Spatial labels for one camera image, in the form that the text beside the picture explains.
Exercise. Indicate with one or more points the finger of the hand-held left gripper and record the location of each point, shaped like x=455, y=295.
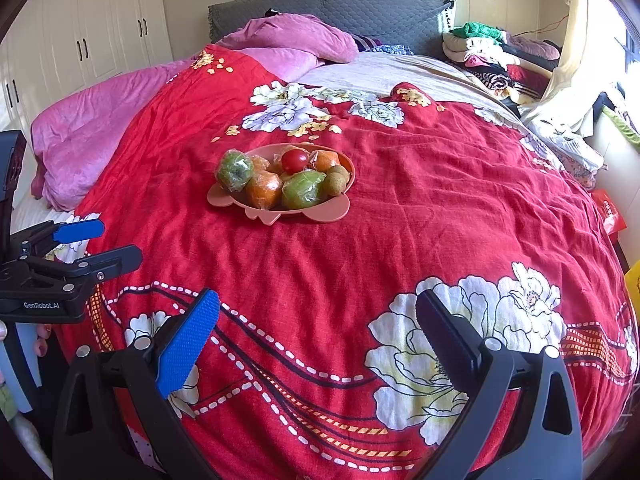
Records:
x=115, y=259
x=80, y=230

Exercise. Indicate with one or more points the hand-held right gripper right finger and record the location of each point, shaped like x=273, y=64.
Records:
x=450, y=340

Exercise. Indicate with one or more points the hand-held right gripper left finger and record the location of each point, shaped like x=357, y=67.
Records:
x=187, y=340

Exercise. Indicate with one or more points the plastic-wrapped green fruit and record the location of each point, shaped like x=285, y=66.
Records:
x=234, y=170
x=302, y=190

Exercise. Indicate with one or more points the pink plastic plate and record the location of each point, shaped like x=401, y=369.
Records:
x=327, y=210

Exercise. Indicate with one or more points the small brown round fruit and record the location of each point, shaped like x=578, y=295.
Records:
x=342, y=171
x=334, y=187

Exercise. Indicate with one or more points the red tomato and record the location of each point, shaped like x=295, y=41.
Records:
x=294, y=160

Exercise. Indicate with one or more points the person's left hand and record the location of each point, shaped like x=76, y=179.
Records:
x=43, y=344

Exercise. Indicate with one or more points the white sheet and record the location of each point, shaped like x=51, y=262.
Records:
x=27, y=210

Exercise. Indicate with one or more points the pink quilt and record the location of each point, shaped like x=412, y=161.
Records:
x=100, y=120

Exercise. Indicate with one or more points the red floral blanket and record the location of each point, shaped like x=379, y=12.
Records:
x=350, y=270

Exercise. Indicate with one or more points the yellow bag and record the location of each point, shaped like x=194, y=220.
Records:
x=633, y=282

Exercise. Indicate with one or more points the red bag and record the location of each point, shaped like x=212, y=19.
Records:
x=609, y=214

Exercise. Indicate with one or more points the white wardrobe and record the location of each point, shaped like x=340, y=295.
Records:
x=85, y=20

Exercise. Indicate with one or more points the white crumpled cloth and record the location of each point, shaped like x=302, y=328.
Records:
x=567, y=145

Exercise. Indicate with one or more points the beige bed sheet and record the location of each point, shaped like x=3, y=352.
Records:
x=390, y=70

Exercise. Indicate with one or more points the green cloth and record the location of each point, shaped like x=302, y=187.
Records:
x=621, y=121

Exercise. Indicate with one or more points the pile of folded clothes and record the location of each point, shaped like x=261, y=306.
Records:
x=495, y=55

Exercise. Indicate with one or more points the purple striped pillow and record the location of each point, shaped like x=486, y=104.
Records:
x=367, y=42

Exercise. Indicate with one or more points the cream curtain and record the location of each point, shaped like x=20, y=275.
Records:
x=575, y=50

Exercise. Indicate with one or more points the grey padded headboard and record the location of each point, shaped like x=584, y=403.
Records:
x=350, y=10

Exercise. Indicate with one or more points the window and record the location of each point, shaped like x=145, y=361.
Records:
x=620, y=10

